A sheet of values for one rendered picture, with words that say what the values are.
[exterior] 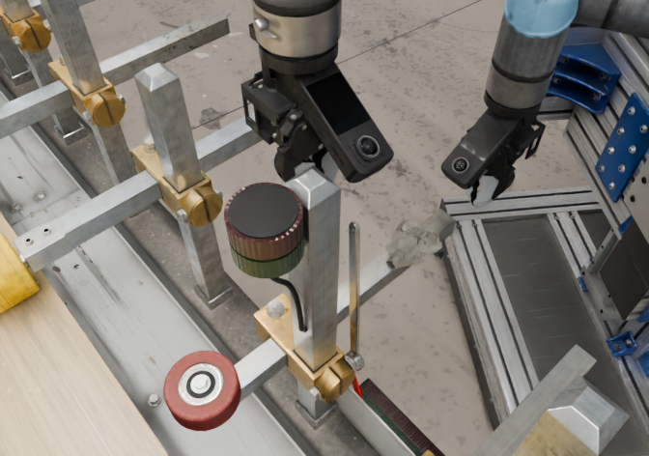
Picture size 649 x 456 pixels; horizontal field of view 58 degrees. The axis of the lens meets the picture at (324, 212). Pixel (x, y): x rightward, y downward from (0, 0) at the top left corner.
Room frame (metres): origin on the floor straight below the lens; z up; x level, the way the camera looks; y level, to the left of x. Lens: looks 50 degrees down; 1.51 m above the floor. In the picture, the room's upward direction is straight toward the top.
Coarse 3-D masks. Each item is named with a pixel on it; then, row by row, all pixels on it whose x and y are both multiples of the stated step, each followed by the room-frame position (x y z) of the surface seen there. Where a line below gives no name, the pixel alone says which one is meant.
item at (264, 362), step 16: (432, 224) 0.52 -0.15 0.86; (448, 224) 0.52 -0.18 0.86; (384, 256) 0.46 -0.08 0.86; (368, 272) 0.44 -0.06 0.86; (384, 272) 0.44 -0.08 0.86; (400, 272) 0.45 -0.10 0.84; (368, 288) 0.41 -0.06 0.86; (256, 352) 0.32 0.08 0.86; (272, 352) 0.32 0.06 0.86; (240, 368) 0.30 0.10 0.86; (256, 368) 0.30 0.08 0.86; (272, 368) 0.31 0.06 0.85; (240, 384) 0.28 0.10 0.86; (256, 384) 0.29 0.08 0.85; (240, 400) 0.27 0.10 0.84
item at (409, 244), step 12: (396, 228) 0.51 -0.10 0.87; (408, 228) 0.50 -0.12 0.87; (396, 240) 0.48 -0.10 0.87; (408, 240) 0.48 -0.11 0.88; (420, 240) 0.48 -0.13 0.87; (432, 240) 0.49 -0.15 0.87; (396, 252) 0.46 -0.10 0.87; (408, 252) 0.47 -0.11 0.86; (420, 252) 0.47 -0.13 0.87; (432, 252) 0.47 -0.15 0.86; (396, 264) 0.45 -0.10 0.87; (408, 264) 0.45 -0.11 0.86
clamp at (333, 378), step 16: (288, 304) 0.38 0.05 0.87; (256, 320) 0.36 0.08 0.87; (272, 320) 0.36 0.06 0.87; (288, 320) 0.36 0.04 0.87; (272, 336) 0.34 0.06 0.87; (288, 336) 0.34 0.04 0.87; (288, 352) 0.32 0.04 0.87; (336, 352) 0.32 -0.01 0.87; (288, 368) 0.32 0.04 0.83; (304, 368) 0.30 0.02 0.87; (320, 368) 0.30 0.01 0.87; (336, 368) 0.30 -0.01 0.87; (304, 384) 0.30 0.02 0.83; (320, 384) 0.28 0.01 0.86; (336, 384) 0.28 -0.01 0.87
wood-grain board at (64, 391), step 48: (48, 288) 0.39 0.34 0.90; (0, 336) 0.32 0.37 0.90; (48, 336) 0.32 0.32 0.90; (0, 384) 0.27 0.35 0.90; (48, 384) 0.27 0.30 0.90; (96, 384) 0.27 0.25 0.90; (0, 432) 0.21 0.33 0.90; (48, 432) 0.21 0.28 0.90; (96, 432) 0.21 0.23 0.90; (144, 432) 0.21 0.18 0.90
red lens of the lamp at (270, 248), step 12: (228, 204) 0.29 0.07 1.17; (300, 204) 0.29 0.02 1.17; (300, 216) 0.28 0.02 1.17; (228, 228) 0.27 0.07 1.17; (300, 228) 0.28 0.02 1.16; (240, 240) 0.26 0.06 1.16; (252, 240) 0.26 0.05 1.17; (264, 240) 0.26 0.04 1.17; (276, 240) 0.26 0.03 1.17; (288, 240) 0.26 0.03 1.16; (240, 252) 0.26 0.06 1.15; (252, 252) 0.26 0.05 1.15; (264, 252) 0.26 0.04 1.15; (276, 252) 0.26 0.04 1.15; (288, 252) 0.26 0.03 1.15
